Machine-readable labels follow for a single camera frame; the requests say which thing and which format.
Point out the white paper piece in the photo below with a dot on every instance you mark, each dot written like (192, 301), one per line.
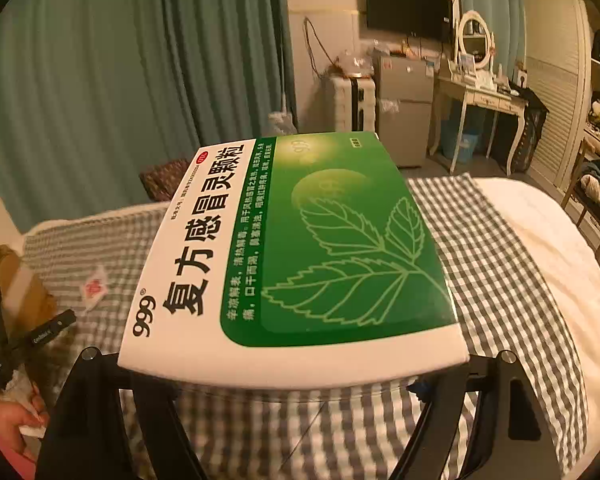
(32, 431)

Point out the blue bin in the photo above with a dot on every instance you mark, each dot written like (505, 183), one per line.
(460, 142)

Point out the green white medicine box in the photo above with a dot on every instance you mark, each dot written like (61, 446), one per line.
(305, 260)

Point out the grey mini fridge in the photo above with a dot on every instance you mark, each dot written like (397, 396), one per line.
(405, 110)

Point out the person's left hand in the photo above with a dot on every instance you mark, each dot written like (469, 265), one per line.
(12, 422)

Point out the white oval mirror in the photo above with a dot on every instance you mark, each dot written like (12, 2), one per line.
(462, 35)

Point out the green curtain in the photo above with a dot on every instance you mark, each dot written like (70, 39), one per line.
(130, 60)

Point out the white dressing table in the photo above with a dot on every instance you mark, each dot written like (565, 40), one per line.
(480, 97)

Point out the white duvet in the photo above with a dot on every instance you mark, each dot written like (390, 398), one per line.
(555, 270)

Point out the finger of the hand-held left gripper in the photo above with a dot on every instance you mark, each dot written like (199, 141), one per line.
(45, 330)

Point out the dark patterned pillow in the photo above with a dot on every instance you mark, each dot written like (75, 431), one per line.
(162, 180)

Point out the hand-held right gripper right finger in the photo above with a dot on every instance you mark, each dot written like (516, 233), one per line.
(440, 410)

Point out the black bag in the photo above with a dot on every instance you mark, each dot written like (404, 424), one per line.
(530, 130)

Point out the red white sachet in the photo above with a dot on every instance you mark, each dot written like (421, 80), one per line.
(95, 287)

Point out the clear plastic bag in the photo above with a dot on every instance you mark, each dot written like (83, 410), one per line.
(282, 121)

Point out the white louvre wardrobe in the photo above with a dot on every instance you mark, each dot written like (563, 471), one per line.
(555, 60)

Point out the wooden chair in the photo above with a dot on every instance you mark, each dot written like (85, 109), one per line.
(587, 200)

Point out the cardboard box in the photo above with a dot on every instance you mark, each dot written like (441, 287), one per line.
(25, 300)

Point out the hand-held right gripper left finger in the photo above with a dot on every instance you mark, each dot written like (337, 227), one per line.
(155, 410)

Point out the grey checked bedsheet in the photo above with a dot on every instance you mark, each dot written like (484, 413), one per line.
(480, 260)

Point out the pink garment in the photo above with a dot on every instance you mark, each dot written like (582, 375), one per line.
(20, 467)

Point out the white suitcase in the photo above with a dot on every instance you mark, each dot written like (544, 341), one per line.
(352, 105)

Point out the black wall monitor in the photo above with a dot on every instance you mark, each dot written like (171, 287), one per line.
(407, 10)

